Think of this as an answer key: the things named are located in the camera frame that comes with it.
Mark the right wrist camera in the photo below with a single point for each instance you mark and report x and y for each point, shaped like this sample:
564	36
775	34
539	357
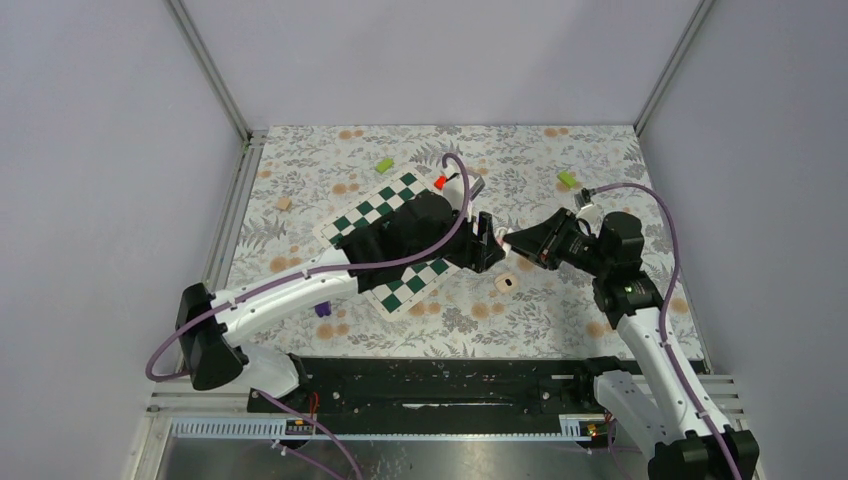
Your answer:
583	200

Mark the green white chessboard mat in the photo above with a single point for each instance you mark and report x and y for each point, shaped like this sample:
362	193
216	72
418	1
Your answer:
394	299

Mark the green block right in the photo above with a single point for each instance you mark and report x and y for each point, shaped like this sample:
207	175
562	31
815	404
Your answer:
567	179

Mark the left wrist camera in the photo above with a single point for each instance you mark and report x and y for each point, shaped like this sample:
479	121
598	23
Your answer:
455	187

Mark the green block left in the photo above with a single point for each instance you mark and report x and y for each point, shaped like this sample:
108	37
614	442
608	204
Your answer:
384	165

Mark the red block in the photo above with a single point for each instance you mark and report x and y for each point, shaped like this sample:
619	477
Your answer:
440	181

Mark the beige earbud charging case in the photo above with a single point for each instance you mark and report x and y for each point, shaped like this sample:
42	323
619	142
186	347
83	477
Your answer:
506	283

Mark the white earbud case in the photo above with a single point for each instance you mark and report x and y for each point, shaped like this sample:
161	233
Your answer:
502	243

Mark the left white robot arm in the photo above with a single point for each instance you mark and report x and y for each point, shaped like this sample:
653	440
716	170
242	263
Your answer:
216	329

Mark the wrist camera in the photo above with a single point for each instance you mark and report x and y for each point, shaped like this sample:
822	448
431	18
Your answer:
455	187
583	200

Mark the green white purple block stack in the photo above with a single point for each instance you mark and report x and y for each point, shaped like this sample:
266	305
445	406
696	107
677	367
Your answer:
323	309

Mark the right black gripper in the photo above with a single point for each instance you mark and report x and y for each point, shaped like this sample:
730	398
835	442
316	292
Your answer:
542	242

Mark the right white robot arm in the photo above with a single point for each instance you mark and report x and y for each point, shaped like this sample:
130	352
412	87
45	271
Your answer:
677	426

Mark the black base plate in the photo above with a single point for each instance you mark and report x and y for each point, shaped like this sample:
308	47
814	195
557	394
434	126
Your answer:
448	396

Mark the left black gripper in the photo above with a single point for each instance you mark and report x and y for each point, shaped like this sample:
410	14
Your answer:
481	255

